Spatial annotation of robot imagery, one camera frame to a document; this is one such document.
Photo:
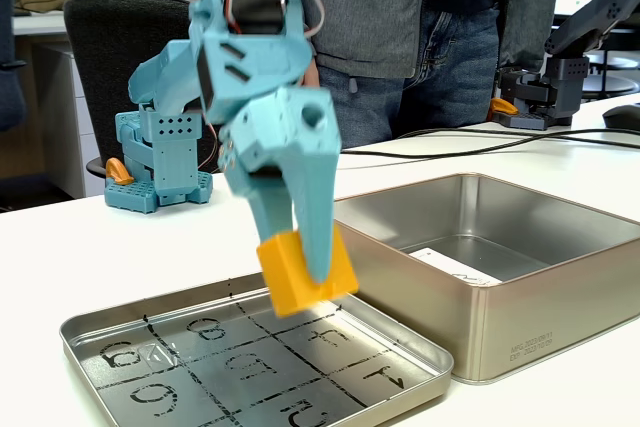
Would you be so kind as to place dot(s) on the yellow lego block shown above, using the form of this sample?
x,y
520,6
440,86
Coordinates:
x,y
290,282

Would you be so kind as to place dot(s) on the metal tin bin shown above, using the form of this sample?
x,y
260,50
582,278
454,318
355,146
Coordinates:
x,y
550,322

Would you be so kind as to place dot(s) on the white printed paper sheet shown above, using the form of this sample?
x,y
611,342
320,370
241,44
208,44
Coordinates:
x,y
450,264

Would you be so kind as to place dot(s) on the person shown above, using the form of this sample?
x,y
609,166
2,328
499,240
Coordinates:
x,y
375,12

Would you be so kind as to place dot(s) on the orange table clamp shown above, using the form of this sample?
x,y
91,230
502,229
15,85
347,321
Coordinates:
x,y
502,108
119,172

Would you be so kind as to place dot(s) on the numbered metal tin lid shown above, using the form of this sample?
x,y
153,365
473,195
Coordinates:
x,y
260,372

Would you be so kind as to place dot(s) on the clear plastic piece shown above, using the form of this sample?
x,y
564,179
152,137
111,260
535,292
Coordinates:
x,y
156,354

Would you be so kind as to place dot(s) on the dark fabric office chair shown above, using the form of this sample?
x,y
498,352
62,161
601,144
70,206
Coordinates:
x,y
115,42

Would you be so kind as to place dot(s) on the blue office chair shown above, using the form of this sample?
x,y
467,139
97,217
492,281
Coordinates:
x,y
10,72

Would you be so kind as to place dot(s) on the black computer mouse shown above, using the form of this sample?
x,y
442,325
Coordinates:
x,y
622,117

